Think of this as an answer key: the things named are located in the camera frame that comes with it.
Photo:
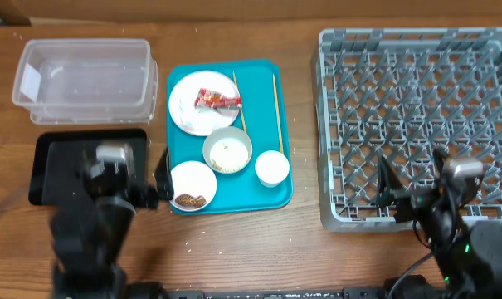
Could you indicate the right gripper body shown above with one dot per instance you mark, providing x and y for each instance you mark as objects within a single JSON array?
[{"x": 407, "y": 208}]

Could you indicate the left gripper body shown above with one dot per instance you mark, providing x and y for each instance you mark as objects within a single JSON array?
[{"x": 144, "y": 197}]

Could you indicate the brown food scrap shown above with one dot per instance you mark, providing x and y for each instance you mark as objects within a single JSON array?
[{"x": 189, "y": 201}]

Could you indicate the small pink plate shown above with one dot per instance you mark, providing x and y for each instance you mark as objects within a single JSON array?
[{"x": 194, "y": 178}]

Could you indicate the large white plate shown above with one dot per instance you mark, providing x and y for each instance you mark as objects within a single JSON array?
[{"x": 201, "y": 121}]

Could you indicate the grey bowl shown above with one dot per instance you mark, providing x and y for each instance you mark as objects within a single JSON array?
[{"x": 228, "y": 132}]

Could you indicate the red snack wrapper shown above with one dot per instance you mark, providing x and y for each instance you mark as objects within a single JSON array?
[{"x": 215, "y": 100}]

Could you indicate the white cup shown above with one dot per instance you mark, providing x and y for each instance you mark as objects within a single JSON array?
[{"x": 272, "y": 167}]

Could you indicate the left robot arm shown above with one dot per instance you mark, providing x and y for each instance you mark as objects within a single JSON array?
[{"x": 87, "y": 238}]

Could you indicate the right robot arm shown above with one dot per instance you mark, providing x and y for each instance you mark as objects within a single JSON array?
[{"x": 464, "y": 261}]

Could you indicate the grey dishwasher rack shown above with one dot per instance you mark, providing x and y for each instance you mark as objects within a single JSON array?
[{"x": 401, "y": 93}]

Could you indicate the black tray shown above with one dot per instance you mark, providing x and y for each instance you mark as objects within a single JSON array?
[{"x": 60, "y": 156}]

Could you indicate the clear plastic bin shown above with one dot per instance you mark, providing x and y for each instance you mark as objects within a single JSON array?
[{"x": 87, "y": 81}]

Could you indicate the teal serving tray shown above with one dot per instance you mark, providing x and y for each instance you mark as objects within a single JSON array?
[{"x": 243, "y": 192}]

